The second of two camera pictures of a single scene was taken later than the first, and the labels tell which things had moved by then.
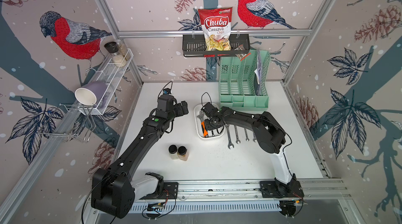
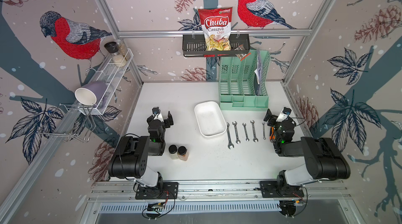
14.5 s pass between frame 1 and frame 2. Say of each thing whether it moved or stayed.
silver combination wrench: stayed
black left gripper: moved
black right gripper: moved
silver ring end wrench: stayed
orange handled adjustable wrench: moved
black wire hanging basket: stayed
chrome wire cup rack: stayed
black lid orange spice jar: stayed
